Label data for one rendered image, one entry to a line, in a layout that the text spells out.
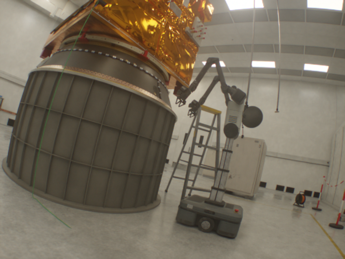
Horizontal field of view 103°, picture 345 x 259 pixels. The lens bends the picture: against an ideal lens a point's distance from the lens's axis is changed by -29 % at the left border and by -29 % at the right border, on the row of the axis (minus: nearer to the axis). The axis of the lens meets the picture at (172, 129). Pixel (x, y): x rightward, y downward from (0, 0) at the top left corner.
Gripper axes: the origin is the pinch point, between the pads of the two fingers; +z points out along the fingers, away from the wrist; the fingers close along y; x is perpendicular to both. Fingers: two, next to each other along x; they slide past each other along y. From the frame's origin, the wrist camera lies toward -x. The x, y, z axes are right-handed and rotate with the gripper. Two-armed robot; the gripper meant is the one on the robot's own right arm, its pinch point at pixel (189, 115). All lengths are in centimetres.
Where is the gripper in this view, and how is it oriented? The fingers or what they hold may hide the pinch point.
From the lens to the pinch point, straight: 249.5
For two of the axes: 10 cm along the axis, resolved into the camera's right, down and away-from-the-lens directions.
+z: -6.6, 7.5, 0.9
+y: -3.6, -2.1, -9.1
